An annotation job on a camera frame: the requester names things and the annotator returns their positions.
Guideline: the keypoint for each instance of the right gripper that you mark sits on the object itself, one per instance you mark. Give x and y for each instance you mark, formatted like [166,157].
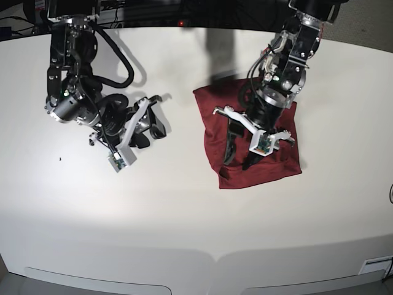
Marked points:
[124,126]

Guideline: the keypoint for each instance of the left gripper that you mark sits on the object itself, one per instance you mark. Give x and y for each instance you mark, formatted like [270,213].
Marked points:
[263,115]

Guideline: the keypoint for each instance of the dark red long-sleeve shirt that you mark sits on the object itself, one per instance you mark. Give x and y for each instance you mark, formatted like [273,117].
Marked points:
[239,148]

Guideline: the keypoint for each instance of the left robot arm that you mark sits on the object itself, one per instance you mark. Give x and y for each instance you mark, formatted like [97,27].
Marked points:
[274,81]

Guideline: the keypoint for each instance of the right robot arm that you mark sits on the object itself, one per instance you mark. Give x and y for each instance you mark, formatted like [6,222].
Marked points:
[74,92]

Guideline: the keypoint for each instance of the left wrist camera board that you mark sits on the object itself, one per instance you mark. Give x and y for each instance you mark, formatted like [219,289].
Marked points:
[263,144]

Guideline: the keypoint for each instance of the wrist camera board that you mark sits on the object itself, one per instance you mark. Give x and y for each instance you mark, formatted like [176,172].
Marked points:
[121,159]
[263,144]

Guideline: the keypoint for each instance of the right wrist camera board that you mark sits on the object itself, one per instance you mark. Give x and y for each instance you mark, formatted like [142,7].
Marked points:
[121,159]

